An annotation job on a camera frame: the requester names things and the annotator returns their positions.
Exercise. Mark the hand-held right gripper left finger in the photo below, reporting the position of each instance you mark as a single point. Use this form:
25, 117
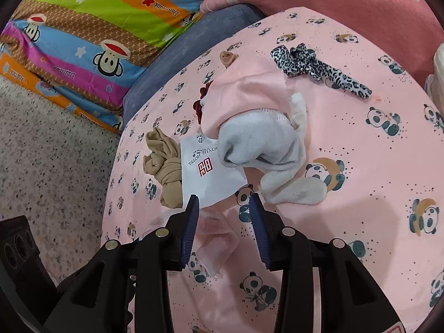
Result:
190, 229

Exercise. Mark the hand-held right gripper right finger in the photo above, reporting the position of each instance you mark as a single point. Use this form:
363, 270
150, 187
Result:
258, 229

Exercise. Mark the white paper bag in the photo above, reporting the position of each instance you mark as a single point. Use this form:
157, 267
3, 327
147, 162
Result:
208, 184

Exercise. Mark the white sock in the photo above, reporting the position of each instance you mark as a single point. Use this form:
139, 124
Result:
298, 190
256, 138

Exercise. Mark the beige stockings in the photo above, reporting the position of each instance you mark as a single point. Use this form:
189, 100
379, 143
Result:
163, 166

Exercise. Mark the pink cloth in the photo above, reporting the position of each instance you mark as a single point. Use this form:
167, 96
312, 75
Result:
242, 90

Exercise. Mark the leopard print ribbon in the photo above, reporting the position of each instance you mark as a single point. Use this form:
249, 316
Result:
301, 62

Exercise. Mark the white lined trash bin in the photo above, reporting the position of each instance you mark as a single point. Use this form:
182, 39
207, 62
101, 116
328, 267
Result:
438, 62

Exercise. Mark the dark red scrunchie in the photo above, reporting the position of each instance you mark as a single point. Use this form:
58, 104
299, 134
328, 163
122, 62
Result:
198, 105

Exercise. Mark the pink panda print sheet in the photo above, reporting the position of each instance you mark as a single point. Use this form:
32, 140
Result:
347, 128

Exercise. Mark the beige scrunchie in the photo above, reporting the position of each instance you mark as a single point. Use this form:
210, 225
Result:
227, 57

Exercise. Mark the blue-grey cushion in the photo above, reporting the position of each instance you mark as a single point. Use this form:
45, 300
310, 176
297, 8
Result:
173, 52

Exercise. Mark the striped monkey print pillow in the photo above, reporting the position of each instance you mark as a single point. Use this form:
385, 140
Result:
86, 24

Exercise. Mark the pink fleece blanket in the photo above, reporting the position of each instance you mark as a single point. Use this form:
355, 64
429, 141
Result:
347, 0

